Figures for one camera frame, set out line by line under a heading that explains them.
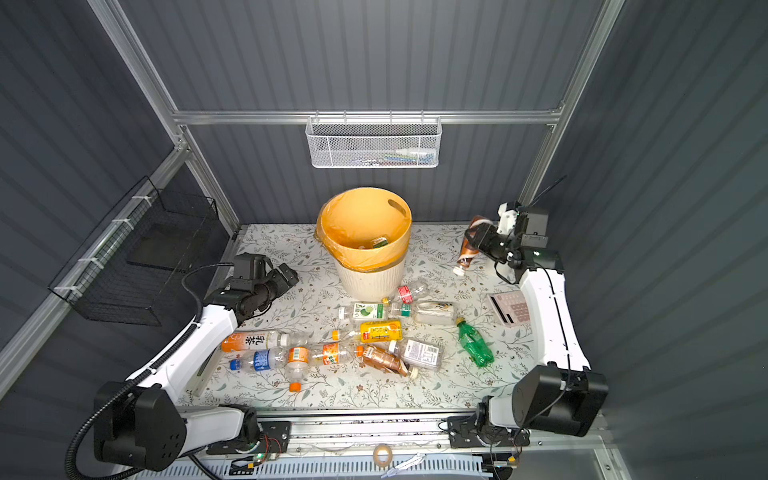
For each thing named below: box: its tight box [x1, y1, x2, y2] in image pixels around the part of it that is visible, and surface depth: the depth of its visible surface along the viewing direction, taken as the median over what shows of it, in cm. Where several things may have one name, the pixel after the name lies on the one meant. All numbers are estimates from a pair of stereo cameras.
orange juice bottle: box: [221, 332, 289, 353], surface depth 87 cm
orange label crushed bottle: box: [309, 342, 356, 367], surface depth 87 cm
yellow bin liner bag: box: [315, 187, 413, 271], surface depth 90 cm
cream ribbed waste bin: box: [335, 257, 405, 303], surface depth 91 cm
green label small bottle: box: [337, 302, 386, 322], surface depth 93 cm
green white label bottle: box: [372, 236, 388, 248], surface depth 104 cm
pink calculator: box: [488, 290, 531, 327], surface depth 96 cm
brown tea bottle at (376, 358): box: [356, 345, 409, 377], surface depth 83 cm
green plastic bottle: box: [456, 317, 495, 367], surface depth 88 cm
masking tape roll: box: [373, 444, 393, 468], surface depth 72 cm
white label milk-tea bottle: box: [413, 300, 458, 326], surface depth 95 cm
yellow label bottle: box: [348, 320, 403, 343], surface depth 88 cm
